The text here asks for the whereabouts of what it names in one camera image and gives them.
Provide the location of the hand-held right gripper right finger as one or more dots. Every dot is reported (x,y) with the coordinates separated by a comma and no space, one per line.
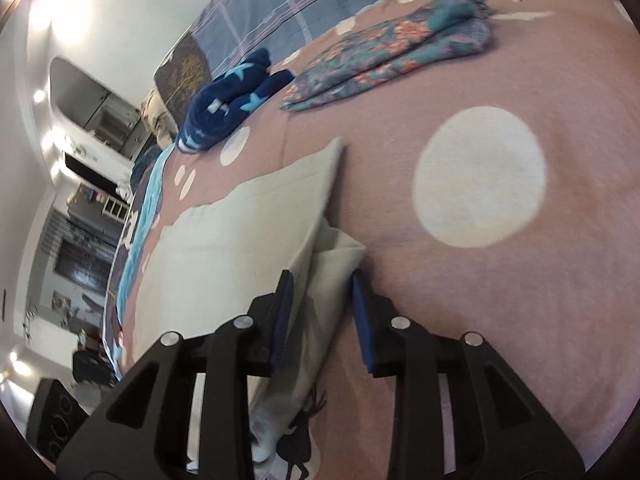
(362,320)

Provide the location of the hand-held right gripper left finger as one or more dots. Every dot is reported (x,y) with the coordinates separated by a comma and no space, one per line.
(282,310)

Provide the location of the light green t-shirt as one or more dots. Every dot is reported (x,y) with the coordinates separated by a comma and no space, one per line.
(235,240)

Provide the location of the beige clothes pile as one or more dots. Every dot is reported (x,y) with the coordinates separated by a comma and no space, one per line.
(157,120)

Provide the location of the light blue patterned quilt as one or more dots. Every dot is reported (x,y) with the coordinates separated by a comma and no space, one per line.
(145,210)

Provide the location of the navy star plush toy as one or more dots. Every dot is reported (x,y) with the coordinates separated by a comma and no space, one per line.
(225,95)

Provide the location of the dark tree-print pillow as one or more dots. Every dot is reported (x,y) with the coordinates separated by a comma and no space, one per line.
(185,75)

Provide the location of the teal floral folded cloth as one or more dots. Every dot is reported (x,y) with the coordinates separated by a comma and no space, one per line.
(380,55)

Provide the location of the blue plaid pillow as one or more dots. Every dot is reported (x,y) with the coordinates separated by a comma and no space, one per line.
(280,10)

